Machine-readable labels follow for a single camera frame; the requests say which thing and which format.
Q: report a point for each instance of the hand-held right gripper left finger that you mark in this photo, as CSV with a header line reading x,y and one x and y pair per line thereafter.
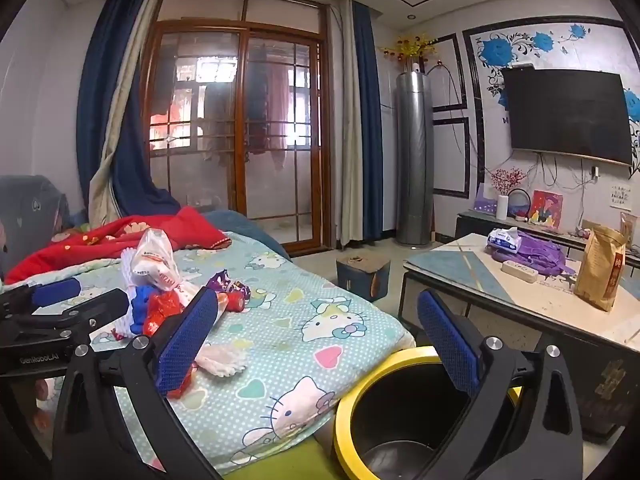
x,y
187,345

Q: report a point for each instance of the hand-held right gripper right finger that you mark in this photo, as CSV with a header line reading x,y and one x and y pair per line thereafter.
x,y
447,342

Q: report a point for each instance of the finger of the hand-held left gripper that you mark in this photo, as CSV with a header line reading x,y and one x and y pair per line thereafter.
x,y
55,291
100,306

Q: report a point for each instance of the white paper cake liner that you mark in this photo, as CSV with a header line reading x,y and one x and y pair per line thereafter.
x,y
220,360

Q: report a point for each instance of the blue plastic bag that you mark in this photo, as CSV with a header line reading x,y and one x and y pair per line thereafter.
x,y
142,305

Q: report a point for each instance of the shiny red wrapper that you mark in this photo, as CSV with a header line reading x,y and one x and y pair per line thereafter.
x,y
162,310

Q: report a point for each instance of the white and yellow snack bag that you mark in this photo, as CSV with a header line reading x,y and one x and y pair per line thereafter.
x,y
155,260

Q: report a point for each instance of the purple candy wrapper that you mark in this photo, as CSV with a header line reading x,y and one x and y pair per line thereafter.
x,y
222,281

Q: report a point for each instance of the yellow-rimmed black trash bin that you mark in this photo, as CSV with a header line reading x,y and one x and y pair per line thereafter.
x,y
395,410

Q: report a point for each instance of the person's left hand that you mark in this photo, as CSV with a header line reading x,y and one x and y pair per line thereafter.
x,y
44,391

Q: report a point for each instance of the red blanket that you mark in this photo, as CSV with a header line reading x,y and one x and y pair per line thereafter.
x,y
100,240

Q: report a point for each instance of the marble top coffee table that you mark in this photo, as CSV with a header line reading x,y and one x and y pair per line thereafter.
x,y
450,265

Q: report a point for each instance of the grey heart print cushion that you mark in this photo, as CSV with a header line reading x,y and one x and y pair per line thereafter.
x,y
30,210

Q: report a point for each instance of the white power strip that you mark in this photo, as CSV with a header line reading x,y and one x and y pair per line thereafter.
x,y
520,271

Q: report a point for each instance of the blue storage stool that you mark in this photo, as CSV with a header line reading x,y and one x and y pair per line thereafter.
x,y
357,280

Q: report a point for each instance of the cartoon cat print bedsheet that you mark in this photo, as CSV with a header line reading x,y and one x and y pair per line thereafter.
x,y
300,360

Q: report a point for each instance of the white tissue pack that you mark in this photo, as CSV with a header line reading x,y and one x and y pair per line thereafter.
x,y
502,240

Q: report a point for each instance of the dark television cabinet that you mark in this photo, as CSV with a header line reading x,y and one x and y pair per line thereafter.
x,y
470,222

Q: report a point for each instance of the purple cloth bag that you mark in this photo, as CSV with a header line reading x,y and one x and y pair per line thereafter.
x,y
540,255

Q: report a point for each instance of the dark blue bed cover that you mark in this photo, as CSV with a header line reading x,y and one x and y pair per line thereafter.
x,y
260,232

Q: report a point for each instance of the purple box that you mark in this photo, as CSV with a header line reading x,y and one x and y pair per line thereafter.
x,y
482,205

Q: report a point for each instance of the green cloth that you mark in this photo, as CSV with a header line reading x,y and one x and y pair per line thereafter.
x,y
280,462

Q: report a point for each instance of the round framed ornament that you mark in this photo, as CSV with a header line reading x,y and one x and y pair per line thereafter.
x,y
520,202

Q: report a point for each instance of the colourful picture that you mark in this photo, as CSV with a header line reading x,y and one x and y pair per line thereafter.
x,y
546,209

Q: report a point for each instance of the brown paper bag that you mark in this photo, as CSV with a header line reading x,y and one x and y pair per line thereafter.
x,y
600,270

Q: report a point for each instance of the grey standing air conditioner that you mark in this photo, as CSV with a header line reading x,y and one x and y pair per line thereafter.
x,y
414,160

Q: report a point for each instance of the blue curtain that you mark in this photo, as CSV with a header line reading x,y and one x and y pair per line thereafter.
x,y
370,135
97,85

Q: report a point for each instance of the wooden sliding glass door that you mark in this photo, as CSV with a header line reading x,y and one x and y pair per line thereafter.
x,y
239,135

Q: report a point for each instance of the beige curtain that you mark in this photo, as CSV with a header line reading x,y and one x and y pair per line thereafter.
x,y
349,135
130,85

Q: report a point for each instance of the yellow artificial flowers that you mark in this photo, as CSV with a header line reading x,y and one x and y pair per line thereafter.
x,y
410,47

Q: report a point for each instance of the white wall note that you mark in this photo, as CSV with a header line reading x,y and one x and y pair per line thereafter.
x,y
621,197

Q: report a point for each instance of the black wall television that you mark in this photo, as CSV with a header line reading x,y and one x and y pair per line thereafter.
x,y
565,115

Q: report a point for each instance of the blue flower wall sticker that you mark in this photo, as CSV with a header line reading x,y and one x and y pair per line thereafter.
x,y
495,50

